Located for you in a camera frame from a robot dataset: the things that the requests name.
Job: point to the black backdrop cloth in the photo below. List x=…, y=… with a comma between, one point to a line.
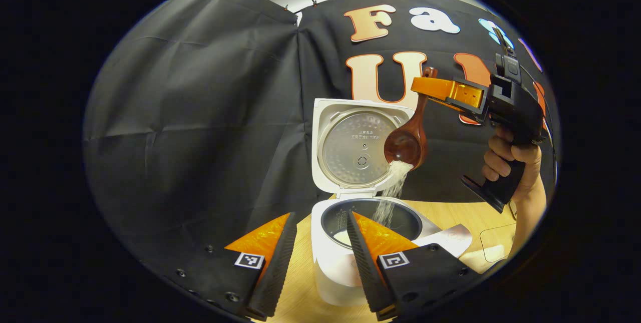
x=200, y=112

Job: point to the white rice cooker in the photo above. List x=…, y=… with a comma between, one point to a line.
x=350, y=152

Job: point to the brown wooden spoon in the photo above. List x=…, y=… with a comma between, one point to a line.
x=405, y=145

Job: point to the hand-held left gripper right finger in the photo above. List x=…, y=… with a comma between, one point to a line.
x=363, y=263

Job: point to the clear plastic container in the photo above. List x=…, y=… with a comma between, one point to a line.
x=496, y=235

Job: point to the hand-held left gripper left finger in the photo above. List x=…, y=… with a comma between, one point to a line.
x=280, y=263

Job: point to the spoonful of white rice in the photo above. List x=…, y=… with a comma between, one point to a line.
x=399, y=170

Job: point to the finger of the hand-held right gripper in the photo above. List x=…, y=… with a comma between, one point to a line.
x=450, y=91

